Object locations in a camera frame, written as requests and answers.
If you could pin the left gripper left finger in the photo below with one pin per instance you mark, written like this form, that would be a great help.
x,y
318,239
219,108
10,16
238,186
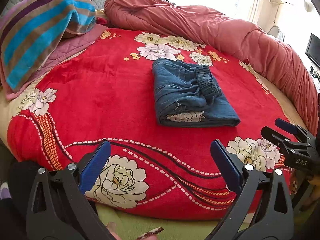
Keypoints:
x,y
57,206

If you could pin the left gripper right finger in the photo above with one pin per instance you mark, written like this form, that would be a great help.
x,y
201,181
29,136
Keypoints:
x,y
273,219

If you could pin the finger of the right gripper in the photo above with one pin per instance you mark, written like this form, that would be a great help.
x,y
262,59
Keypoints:
x,y
277,139
287,126

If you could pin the blue denim pants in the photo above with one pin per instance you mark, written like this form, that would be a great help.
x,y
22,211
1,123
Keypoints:
x,y
188,95

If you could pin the right hand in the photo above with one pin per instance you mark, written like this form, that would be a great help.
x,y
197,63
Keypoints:
x,y
304,189

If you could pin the green fleece sleeve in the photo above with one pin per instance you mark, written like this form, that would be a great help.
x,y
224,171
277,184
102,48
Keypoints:
x,y
130,226

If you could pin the black monitor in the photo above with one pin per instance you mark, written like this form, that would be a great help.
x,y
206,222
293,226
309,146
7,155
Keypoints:
x,y
313,50

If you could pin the red floral blanket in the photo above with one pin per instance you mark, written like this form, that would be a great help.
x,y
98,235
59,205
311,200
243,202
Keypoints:
x,y
106,93

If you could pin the pink quilted pad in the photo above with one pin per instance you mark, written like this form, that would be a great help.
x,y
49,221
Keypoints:
x,y
66,48

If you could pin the striped towel pillow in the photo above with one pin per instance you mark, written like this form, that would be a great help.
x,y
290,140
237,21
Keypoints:
x,y
32,29

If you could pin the rust red rolled quilt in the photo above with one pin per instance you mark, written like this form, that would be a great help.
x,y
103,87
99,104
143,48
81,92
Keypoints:
x,y
271,58

